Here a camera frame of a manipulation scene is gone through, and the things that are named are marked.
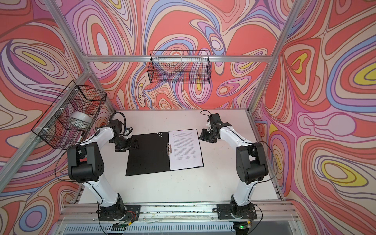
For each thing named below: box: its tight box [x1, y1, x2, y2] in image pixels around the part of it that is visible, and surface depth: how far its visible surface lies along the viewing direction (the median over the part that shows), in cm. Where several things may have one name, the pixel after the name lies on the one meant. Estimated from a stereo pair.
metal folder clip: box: [166, 142, 172, 157], surface depth 98 cm
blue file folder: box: [125, 128, 205, 177], surface depth 96 cm
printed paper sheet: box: [168, 128, 204, 171], surface depth 98 cm
